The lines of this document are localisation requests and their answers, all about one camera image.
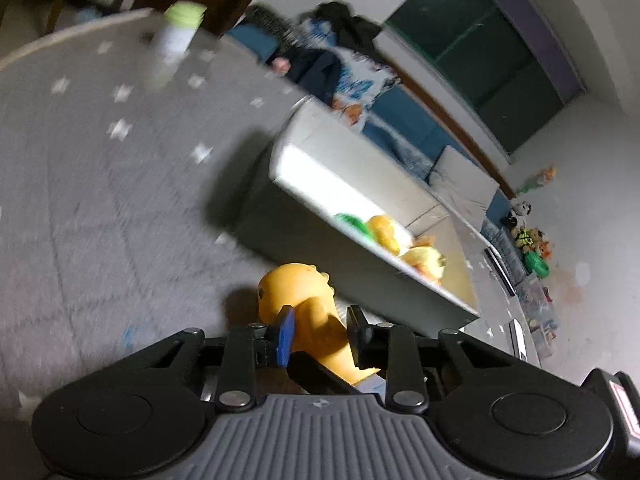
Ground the grey star-patterned mat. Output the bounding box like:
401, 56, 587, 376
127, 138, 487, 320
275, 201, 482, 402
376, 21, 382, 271
0, 7, 543, 480

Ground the blue sofa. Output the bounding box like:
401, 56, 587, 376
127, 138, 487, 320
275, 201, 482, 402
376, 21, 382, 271
222, 25, 531, 291

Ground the dark window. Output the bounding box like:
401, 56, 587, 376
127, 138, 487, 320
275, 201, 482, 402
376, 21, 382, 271
384, 0, 587, 155

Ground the white bottle with green cap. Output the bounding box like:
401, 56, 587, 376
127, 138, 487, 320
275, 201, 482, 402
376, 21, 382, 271
142, 2, 209, 92

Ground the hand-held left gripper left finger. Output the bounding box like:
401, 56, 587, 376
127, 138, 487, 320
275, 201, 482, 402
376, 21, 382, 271
142, 305, 297, 411

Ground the yellow dinosaur toy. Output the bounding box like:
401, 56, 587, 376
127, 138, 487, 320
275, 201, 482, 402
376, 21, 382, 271
257, 262, 382, 387

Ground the clear plastic storage bin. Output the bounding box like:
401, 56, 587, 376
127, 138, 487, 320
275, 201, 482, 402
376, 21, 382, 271
515, 277, 560, 358

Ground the white storage box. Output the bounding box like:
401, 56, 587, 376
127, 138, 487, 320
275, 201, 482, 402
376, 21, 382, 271
234, 96, 484, 339

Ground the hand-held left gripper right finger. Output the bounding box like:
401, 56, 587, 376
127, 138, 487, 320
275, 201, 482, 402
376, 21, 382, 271
345, 304, 503, 411

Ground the yellow plush toy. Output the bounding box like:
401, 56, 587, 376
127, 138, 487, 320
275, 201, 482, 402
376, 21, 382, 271
399, 244, 447, 282

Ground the dark jacket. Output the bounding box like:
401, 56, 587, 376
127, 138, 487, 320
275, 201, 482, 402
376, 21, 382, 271
245, 1, 383, 107

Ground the orange round toy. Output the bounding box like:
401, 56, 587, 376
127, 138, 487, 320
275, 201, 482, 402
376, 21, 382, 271
367, 214, 402, 256

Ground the pile of plush toys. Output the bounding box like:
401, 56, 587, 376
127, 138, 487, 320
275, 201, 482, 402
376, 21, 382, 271
504, 199, 557, 280

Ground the white cushion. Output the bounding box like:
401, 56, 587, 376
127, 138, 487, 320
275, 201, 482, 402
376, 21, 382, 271
427, 145, 501, 222

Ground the green and orange toy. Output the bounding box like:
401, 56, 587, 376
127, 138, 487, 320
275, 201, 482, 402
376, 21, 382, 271
515, 164, 559, 195

